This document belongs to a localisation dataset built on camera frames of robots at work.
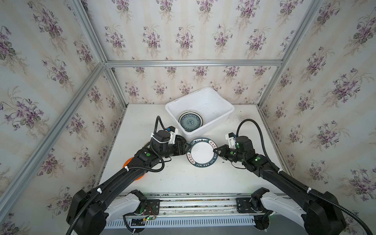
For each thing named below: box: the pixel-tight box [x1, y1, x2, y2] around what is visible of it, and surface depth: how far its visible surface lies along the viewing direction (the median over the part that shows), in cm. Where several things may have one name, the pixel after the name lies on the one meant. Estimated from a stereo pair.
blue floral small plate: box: [178, 109, 204, 133], surface depth 108 cm
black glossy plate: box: [174, 134, 187, 152], surface depth 68 cm
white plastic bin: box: [164, 86, 235, 141], surface depth 109 cm
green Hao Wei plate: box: [186, 137, 219, 168], surface depth 82 cm
